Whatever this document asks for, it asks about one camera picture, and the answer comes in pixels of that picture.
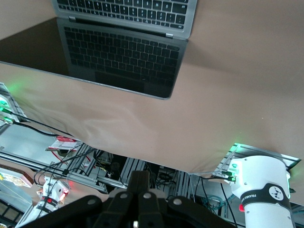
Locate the grey laptop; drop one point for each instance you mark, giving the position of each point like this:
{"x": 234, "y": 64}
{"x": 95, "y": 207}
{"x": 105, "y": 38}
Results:
{"x": 118, "y": 59}

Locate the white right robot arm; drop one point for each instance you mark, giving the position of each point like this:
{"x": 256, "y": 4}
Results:
{"x": 261, "y": 190}

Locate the aluminium frame rail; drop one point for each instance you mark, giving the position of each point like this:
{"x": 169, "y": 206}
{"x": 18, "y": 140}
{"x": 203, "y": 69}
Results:
{"x": 78, "y": 177}

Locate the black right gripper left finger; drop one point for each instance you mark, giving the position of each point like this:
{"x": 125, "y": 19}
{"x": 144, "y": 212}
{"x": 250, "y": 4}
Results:
{"x": 118, "y": 209}

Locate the red and white box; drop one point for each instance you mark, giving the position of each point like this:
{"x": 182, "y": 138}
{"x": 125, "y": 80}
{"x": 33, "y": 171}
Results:
{"x": 64, "y": 143}

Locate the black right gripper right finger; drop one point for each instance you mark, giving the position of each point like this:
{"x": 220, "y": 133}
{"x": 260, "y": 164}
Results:
{"x": 156, "y": 211}

